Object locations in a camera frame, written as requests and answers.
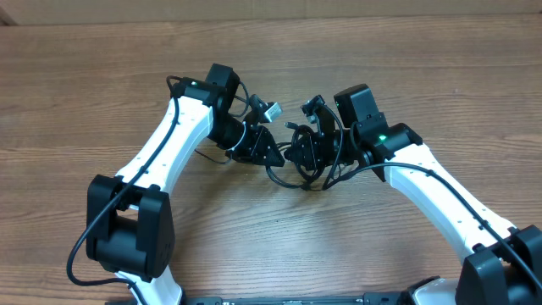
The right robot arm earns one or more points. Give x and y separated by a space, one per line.
501 263

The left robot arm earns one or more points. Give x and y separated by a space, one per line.
129 225

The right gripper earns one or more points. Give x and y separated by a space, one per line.
328 164

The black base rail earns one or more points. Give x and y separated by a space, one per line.
292 301

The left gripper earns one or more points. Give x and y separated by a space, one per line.
266 138

